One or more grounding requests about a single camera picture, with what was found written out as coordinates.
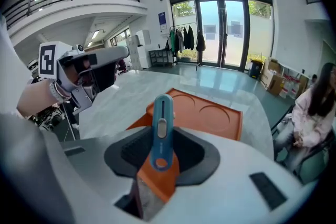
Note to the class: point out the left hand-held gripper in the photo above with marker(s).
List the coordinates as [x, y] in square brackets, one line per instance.
[78, 60]

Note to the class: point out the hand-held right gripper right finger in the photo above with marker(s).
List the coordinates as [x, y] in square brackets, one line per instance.
[195, 154]

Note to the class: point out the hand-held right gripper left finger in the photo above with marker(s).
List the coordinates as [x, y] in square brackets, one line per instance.
[131, 150]

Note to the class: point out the orange box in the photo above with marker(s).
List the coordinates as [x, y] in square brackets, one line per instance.
[199, 115]

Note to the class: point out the blue utility knife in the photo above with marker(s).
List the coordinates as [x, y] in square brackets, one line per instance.
[162, 123]

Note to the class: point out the person's left forearm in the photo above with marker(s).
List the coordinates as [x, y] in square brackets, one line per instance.
[36, 98]

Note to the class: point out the large cardboard box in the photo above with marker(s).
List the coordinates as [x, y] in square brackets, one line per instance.
[273, 78]

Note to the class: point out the person's left hand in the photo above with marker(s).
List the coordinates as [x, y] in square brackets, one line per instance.
[74, 73]

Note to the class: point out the stack of white boxes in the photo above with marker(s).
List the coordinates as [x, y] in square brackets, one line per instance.
[139, 49]

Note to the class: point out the low metal shelf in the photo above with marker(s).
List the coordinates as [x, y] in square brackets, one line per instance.
[159, 57]

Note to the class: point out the green hanging garment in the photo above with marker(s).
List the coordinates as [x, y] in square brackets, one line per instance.
[172, 40]

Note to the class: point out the grey hanging garment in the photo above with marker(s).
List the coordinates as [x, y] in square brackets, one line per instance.
[180, 40]

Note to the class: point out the person's white sleeve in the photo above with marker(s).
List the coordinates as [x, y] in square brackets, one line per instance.
[11, 68]

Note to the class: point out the black hanging jacket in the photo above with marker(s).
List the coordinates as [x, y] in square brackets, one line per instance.
[189, 38]

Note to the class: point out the metal clothes rack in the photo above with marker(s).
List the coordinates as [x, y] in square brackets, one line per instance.
[195, 34]

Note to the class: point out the dark hanging coat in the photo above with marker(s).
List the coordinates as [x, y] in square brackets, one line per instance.
[200, 42]

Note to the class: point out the bin with yellow lid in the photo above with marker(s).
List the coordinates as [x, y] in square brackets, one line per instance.
[255, 68]

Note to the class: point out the cluster of clear water bottles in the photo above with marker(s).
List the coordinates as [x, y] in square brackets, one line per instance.
[290, 87]

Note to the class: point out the dark office chair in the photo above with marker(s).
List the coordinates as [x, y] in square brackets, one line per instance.
[312, 162]

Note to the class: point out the glass double door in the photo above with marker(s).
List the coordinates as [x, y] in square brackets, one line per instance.
[223, 32]

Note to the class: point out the blue wall poster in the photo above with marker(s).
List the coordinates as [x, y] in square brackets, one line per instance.
[162, 21]

